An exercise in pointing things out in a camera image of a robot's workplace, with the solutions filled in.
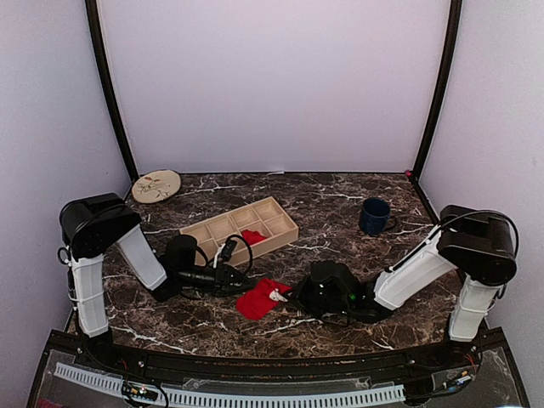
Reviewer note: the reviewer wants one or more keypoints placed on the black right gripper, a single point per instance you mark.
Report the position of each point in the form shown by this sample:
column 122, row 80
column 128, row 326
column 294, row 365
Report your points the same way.
column 299, row 294

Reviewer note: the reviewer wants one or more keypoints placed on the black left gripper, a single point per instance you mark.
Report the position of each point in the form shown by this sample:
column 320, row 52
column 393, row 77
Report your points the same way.
column 222, row 286

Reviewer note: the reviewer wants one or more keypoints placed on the plain red sock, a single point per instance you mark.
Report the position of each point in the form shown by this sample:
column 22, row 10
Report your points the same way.
column 265, row 296

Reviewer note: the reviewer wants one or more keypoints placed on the red snowflake santa sock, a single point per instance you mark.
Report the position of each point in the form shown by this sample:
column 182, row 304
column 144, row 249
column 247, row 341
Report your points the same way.
column 252, row 237

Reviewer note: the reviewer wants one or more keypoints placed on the wooden compartment tray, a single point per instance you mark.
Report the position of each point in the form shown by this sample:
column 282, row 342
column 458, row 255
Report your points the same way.
column 266, row 216

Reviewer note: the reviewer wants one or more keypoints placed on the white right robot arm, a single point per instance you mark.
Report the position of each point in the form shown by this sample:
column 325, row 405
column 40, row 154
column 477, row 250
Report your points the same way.
column 482, row 244

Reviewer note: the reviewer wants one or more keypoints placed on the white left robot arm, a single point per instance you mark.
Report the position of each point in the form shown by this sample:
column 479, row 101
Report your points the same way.
column 92, row 225

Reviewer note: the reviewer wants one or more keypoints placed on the dark blue mug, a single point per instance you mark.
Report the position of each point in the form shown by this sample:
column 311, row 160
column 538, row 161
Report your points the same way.
column 376, row 217

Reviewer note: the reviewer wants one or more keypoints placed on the bird painted ceramic plate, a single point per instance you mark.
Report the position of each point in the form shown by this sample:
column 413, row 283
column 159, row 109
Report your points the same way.
column 156, row 186

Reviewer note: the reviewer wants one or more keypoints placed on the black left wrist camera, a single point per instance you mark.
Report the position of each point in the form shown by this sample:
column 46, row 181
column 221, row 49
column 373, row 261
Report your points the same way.
column 225, row 251

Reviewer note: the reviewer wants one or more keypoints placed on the black front table rail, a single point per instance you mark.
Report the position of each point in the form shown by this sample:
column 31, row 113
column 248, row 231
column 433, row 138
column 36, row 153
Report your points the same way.
column 301, row 349

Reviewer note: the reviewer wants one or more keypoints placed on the white slotted cable duct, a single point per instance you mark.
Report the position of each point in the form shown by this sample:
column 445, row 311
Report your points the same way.
column 208, row 393

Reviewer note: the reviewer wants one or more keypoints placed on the black left frame post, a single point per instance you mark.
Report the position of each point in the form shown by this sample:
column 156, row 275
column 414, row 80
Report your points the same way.
column 101, row 61

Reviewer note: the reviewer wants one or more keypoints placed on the black frame post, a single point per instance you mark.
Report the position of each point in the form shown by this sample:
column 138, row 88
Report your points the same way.
column 101, row 61
column 445, row 64

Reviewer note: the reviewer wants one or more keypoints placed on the black right frame post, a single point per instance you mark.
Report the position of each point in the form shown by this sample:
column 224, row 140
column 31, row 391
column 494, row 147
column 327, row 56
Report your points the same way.
column 445, row 64

